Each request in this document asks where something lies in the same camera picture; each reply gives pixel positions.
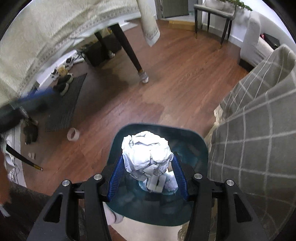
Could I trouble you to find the white cardboard box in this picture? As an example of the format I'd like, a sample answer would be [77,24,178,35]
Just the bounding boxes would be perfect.
[146,175,167,193]

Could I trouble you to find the white paper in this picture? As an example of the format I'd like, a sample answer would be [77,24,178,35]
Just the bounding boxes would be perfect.
[121,131,174,181]

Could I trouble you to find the teal plastic trash bin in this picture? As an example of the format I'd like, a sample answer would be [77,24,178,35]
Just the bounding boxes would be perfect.
[107,123,208,226]

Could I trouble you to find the dark shoe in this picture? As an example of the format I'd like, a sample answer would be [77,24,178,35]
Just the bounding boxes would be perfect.
[53,83,69,96]

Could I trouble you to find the dark floor mat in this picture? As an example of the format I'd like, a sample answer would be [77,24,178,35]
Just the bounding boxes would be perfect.
[45,73,87,132]

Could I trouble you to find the tape roll on floor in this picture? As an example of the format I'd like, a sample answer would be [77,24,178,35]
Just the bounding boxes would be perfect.
[67,128,80,142]

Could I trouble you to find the beige tablecloth side table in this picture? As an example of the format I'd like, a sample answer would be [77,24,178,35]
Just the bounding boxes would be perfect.
[1,1,160,104]

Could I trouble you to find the grey checked round tablecloth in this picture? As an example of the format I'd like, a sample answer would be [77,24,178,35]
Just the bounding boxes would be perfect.
[207,45,295,240]

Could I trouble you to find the dark table leg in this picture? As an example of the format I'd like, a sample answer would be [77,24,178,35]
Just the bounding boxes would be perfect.
[110,24,149,84]

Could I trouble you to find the grey armchair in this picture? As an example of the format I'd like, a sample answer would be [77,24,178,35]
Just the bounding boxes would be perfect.
[239,11,282,71]

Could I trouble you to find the grey door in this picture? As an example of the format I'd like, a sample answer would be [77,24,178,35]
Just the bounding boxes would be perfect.
[154,0,189,19]

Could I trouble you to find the black handbag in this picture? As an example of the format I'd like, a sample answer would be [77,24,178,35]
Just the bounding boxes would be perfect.
[262,33,280,50]

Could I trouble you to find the grey dining chair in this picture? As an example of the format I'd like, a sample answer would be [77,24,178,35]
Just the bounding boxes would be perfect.
[194,1,236,48]

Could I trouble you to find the potted green plant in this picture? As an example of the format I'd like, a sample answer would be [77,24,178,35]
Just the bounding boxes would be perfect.
[206,0,253,12]

